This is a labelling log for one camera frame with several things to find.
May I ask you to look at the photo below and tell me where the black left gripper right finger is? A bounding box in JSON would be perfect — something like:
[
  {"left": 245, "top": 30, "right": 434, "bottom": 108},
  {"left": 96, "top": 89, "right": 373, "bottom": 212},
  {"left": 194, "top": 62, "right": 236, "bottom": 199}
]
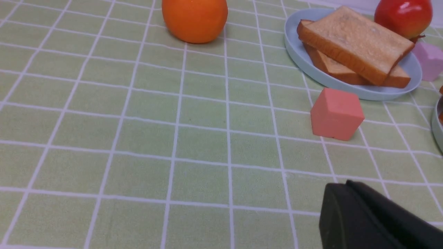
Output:
[{"left": 345, "top": 180, "right": 443, "bottom": 249}]

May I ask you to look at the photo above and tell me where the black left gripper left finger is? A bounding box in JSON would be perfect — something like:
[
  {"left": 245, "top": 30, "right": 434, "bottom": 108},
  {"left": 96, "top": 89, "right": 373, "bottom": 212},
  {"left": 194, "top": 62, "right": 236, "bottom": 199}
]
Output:
[{"left": 319, "top": 183, "right": 402, "bottom": 249}]

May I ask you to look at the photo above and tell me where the salmon cube block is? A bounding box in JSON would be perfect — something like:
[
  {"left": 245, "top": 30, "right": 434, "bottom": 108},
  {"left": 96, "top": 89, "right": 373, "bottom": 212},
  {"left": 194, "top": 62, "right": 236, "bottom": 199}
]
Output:
[{"left": 310, "top": 87, "right": 364, "bottom": 141}]

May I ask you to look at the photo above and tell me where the teal empty plate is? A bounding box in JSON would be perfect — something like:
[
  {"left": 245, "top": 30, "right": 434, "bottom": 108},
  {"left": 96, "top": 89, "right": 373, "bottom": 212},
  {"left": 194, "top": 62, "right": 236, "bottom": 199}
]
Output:
[{"left": 431, "top": 96, "right": 443, "bottom": 154}]

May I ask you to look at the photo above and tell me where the toast slice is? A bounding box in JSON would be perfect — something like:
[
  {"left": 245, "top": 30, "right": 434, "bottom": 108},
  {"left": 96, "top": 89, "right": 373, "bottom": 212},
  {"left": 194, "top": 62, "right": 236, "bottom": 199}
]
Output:
[
  {"left": 297, "top": 6, "right": 415, "bottom": 86},
  {"left": 302, "top": 43, "right": 411, "bottom": 89}
]

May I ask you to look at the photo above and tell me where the light blue bread plate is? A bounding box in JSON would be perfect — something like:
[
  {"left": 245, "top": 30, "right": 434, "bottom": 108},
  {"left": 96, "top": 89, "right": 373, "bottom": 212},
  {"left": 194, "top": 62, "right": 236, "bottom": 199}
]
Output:
[{"left": 284, "top": 8, "right": 422, "bottom": 101}]

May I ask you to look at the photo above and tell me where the pink cube block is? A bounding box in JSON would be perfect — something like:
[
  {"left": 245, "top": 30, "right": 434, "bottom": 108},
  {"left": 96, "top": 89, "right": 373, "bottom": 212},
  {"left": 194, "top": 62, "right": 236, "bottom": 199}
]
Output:
[{"left": 412, "top": 42, "right": 443, "bottom": 82}]

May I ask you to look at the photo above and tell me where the green checkered tablecloth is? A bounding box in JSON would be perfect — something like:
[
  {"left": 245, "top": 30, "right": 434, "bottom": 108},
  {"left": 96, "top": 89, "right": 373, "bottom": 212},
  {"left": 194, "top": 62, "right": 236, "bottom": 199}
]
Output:
[{"left": 0, "top": 0, "right": 442, "bottom": 249}]

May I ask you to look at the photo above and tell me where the orange mandarin fruit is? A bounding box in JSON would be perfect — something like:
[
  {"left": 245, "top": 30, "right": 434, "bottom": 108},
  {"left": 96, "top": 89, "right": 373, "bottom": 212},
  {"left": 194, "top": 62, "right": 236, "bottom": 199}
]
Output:
[{"left": 161, "top": 0, "right": 228, "bottom": 44}]

